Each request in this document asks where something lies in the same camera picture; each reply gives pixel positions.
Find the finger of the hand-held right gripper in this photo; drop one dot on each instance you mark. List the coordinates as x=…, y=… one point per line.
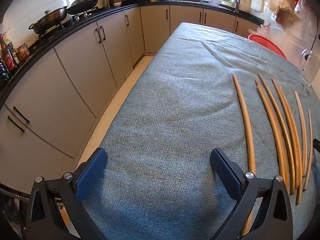
x=317, y=145

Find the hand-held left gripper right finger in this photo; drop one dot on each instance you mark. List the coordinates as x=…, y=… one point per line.
x=225, y=172

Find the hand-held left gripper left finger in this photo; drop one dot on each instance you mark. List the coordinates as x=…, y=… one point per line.
x=91, y=172

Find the set of wooden chopsticks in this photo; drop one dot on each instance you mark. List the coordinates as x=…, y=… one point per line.
x=251, y=155

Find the blue-grey table cloth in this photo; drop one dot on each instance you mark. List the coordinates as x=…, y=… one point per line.
x=175, y=105

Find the beige lower kitchen cabinets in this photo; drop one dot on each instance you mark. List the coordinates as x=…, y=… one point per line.
x=82, y=62

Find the red plastic basket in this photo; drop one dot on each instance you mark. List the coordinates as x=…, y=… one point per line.
x=267, y=43

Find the crumpled clear plastic bag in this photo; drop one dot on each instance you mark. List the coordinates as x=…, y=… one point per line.
x=260, y=30

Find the clear hanging plastic bag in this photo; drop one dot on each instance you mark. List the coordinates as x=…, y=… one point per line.
x=307, y=15

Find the snack jar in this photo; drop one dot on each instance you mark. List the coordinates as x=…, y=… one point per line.
x=23, y=52

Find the black kitchen countertop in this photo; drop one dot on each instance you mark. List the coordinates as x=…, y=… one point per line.
x=62, y=37

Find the red label sauce bottle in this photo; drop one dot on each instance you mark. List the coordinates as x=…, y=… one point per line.
x=8, y=60

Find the seasoning bottle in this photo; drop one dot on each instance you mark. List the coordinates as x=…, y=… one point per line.
x=13, y=52

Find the yellowish hanging plastic bag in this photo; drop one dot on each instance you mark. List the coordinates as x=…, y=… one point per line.
x=286, y=1

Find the gas stove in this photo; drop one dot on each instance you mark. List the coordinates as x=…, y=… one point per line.
x=75, y=18

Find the lidded steel wok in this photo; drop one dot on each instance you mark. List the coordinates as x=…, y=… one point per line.
x=47, y=18

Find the tall dark faucet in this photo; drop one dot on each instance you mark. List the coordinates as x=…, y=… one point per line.
x=237, y=3

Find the black wok with lid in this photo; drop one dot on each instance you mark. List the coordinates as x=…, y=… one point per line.
x=82, y=2

